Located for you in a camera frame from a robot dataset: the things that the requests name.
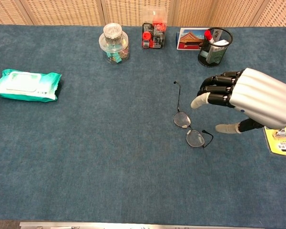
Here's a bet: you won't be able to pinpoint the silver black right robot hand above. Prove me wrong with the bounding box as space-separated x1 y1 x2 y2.
190 67 286 134

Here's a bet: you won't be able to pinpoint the black wire-frame eyeglasses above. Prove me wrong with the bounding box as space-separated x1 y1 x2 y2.
173 81 215 149

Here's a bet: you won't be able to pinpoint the black mesh pen holder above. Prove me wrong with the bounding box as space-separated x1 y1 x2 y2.
197 27 234 68

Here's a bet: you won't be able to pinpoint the yellow razor blister pack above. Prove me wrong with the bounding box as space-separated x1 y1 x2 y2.
263 126 286 158

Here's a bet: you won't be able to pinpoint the green white carton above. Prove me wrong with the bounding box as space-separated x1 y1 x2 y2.
201 39 229 64

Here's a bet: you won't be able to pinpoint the red capped marker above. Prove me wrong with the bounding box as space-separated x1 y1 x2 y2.
204 30 215 45

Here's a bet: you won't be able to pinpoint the postcard with red building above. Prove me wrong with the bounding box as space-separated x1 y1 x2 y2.
176 27 210 51

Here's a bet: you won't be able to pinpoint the red black stamp blister pack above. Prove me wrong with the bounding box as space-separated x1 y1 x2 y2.
141 22 167 50

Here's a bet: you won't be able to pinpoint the clear plastic box red insert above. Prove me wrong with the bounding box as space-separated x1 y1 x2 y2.
143 6 168 31

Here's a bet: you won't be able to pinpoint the clear jar of binder clips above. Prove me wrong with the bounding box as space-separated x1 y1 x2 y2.
99 32 131 65

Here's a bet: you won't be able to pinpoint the blue felt table cloth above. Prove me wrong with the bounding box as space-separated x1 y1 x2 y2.
0 23 286 227

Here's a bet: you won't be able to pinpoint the small clear jar of pins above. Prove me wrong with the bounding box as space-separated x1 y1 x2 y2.
103 22 123 40

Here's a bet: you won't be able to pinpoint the rattan folding screen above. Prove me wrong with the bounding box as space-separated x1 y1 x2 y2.
0 0 286 27

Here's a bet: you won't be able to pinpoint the green white wet wipes pack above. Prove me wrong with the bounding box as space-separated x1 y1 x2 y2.
0 69 62 103

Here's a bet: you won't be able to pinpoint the metal rail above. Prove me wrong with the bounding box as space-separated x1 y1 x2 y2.
19 221 265 229

